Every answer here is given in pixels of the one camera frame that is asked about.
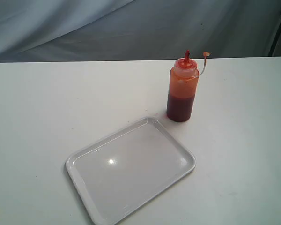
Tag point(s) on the red sauce squeeze bottle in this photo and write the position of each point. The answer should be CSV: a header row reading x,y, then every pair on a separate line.
x,y
184,76

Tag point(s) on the white rectangular tray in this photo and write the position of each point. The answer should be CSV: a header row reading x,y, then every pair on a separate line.
x,y
120,173

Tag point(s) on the grey backdrop cloth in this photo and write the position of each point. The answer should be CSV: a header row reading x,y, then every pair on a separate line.
x,y
98,30

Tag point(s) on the black tripod stand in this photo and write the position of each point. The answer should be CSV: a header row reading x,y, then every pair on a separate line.
x,y
275,40

